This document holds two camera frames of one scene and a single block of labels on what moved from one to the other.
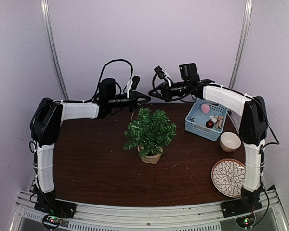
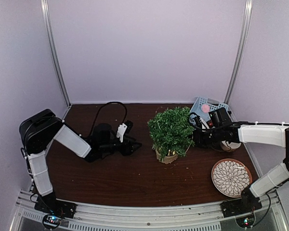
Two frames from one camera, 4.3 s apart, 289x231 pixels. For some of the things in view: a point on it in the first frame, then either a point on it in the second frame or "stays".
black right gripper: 166,93 to 198,139
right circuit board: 245,222 stays
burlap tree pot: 151,159 to 166,155
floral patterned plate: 228,177 stays
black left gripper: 134,99 to 128,151
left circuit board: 51,221 stays
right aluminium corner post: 247,18 stays
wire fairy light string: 133,112 to 189,146
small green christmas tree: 150,133 to 171,129
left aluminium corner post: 45,12 stays
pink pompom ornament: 205,108 stays
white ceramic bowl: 229,141 stays
